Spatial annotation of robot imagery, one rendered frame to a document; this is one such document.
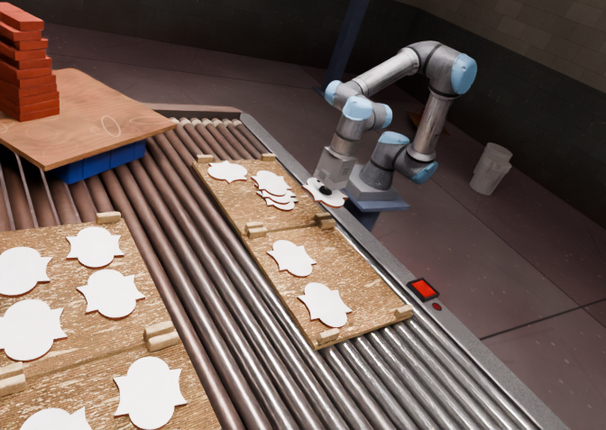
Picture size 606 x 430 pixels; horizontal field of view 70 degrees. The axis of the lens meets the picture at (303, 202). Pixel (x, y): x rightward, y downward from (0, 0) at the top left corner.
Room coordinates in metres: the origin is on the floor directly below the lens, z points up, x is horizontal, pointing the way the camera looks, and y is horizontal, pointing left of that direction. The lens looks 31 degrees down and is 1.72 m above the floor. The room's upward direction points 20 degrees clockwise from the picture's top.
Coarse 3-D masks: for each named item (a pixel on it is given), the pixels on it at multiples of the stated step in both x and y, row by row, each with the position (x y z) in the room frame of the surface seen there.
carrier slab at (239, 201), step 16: (224, 160) 1.39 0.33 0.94; (240, 160) 1.44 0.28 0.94; (256, 160) 1.48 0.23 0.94; (208, 176) 1.25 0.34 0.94; (288, 176) 1.45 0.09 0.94; (224, 192) 1.19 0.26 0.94; (240, 192) 1.23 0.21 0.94; (304, 192) 1.38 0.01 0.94; (224, 208) 1.11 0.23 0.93; (240, 208) 1.14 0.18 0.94; (256, 208) 1.17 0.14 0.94; (272, 208) 1.20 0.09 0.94; (304, 208) 1.27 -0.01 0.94; (240, 224) 1.05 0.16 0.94; (272, 224) 1.11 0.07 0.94; (288, 224) 1.14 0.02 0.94; (304, 224) 1.18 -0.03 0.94
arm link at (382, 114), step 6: (360, 96) 1.29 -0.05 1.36; (372, 102) 1.27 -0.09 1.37; (372, 108) 1.22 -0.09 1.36; (378, 108) 1.24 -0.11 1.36; (384, 108) 1.27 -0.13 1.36; (378, 114) 1.22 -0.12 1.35; (384, 114) 1.25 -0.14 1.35; (390, 114) 1.28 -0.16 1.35; (378, 120) 1.22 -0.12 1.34; (384, 120) 1.24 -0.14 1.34; (390, 120) 1.28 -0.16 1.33; (372, 126) 1.20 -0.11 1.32; (378, 126) 1.23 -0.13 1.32; (384, 126) 1.27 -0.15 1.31
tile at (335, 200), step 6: (312, 180) 1.22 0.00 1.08; (306, 186) 1.17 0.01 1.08; (312, 186) 1.18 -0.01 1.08; (318, 186) 1.20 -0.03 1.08; (312, 192) 1.14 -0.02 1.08; (318, 192) 1.16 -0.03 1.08; (336, 192) 1.20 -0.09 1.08; (318, 198) 1.12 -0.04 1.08; (324, 198) 1.13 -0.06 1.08; (330, 198) 1.15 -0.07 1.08; (336, 198) 1.16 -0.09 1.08; (342, 198) 1.17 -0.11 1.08; (324, 204) 1.12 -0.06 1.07; (330, 204) 1.11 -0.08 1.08; (336, 204) 1.13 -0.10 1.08; (342, 204) 1.14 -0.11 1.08
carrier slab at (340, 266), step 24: (264, 240) 1.02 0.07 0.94; (288, 240) 1.07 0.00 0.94; (312, 240) 1.11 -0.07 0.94; (336, 240) 1.16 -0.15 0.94; (264, 264) 0.92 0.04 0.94; (336, 264) 1.04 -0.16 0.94; (360, 264) 1.08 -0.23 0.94; (288, 288) 0.86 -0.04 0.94; (336, 288) 0.93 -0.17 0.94; (360, 288) 0.97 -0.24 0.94; (384, 288) 1.00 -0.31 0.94; (360, 312) 0.87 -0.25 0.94; (384, 312) 0.91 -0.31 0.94; (312, 336) 0.73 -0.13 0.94
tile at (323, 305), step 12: (312, 288) 0.88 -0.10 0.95; (324, 288) 0.90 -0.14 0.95; (300, 300) 0.83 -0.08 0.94; (312, 300) 0.84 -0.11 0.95; (324, 300) 0.86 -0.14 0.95; (336, 300) 0.87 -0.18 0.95; (312, 312) 0.80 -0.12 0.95; (324, 312) 0.81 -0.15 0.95; (336, 312) 0.83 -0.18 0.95; (348, 312) 0.85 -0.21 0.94; (324, 324) 0.78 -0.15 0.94; (336, 324) 0.79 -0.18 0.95
